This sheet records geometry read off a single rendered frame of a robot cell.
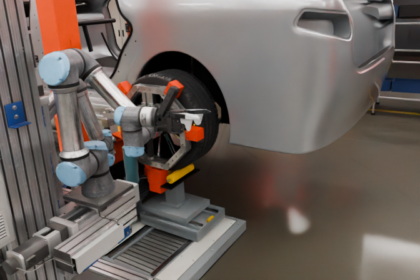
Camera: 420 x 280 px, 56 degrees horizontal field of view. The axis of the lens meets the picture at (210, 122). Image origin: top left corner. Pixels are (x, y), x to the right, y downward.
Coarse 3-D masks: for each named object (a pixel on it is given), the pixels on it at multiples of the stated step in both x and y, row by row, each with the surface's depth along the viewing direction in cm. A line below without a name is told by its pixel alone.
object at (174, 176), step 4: (192, 164) 275; (184, 168) 269; (188, 168) 271; (192, 168) 275; (172, 172) 262; (176, 172) 263; (180, 172) 264; (184, 172) 268; (188, 172) 273; (168, 176) 258; (172, 176) 258; (176, 176) 260; (180, 176) 263; (168, 180) 256; (172, 180) 257; (176, 180) 261
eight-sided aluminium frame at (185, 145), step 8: (136, 88) 250; (144, 88) 247; (152, 88) 243; (160, 88) 240; (128, 96) 257; (136, 96) 260; (176, 104) 243; (184, 136) 240; (184, 144) 242; (144, 152) 270; (176, 152) 248; (184, 152) 244; (144, 160) 265; (152, 160) 262; (160, 160) 263; (176, 160) 249; (160, 168) 259; (168, 168) 255
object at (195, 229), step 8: (208, 208) 287; (216, 208) 293; (224, 208) 289; (144, 216) 284; (152, 216) 286; (160, 216) 283; (200, 216) 283; (208, 216) 283; (216, 216) 280; (224, 216) 291; (152, 224) 282; (160, 224) 277; (168, 224) 273; (176, 224) 274; (184, 224) 272; (192, 224) 269; (200, 224) 267; (208, 224) 272; (216, 224) 282; (176, 232) 271; (184, 232) 266; (192, 232) 262; (200, 232) 264; (192, 240) 264
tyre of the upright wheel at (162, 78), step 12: (156, 72) 258; (168, 72) 257; (180, 72) 259; (132, 84) 263; (156, 84) 252; (192, 84) 252; (180, 96) 244; (192, 96) 244; (204, 96) 252; (192, 108) 242; (204, 108) 249; (192, 120) 244; (204, 120) 247; (216, 120) 258; (204, 132) 248; (216, 132) 261; (192, 144) 249; (204, 144) 253; (192, 156) 253; (180, 168) 262
